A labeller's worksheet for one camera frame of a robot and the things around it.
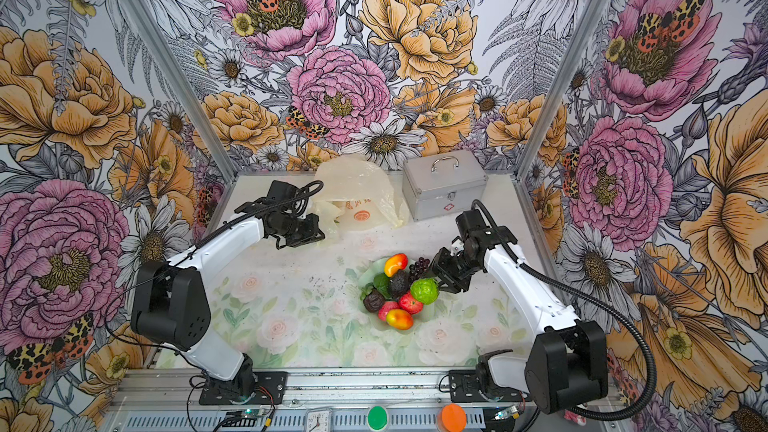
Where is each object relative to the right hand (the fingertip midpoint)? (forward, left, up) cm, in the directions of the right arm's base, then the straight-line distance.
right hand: (428, 288), depth 76 cm
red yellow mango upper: (+11, +8, -6) cm, 15 cm away
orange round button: (-26, -3, -7) cm, 27 cm away
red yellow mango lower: (-6, +7, -5) cm, 11 cm away
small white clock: (-25, +27, -12) cm, 38 cm away
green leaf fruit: (+5, +12, -8) cm, 15 cm away
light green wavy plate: (+12, +13, -10) cm, 20 cm away
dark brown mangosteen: (0, +14, -7) cm, 16 cm away
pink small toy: (-26, -32, -13) cm, 44 cm away
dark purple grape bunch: (+10, +1, -9) cm, 13 cm away
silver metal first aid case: (+35, -7, 0) cm, 35 cm away
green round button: (-26, +13, -5) cm, 29 cm away
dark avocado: (+4, +7, -4) cm, 9 cm away
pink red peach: (-1, +11, -9) cm, 14 cm away
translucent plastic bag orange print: (+32, +21, +1) cm, 38 cm away
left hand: (+16, +29, -2) cm, 33 cm away
